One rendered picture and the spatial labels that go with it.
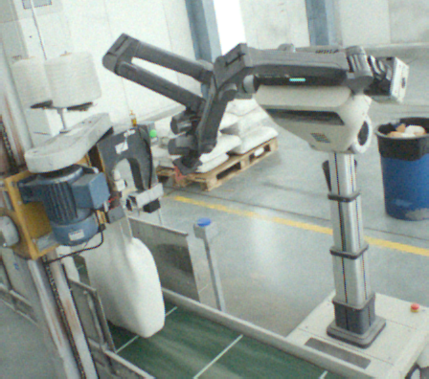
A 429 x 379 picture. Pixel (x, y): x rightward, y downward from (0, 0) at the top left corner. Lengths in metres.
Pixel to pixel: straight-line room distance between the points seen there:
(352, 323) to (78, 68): 1.55
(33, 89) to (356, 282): 1.49
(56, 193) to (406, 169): 2.62
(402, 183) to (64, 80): 2.67
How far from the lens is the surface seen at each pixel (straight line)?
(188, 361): 2.25
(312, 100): 1.74
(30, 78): 1.92
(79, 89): 1.68
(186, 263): 2.54
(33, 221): 1.87
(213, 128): 1.59
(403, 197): 3.82
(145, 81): 1.69
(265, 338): 2.26
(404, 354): 2.37
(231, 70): 1.32
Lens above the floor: 1.81
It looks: 19 degrees down
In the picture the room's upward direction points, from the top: 11 degrees counter-clockwise
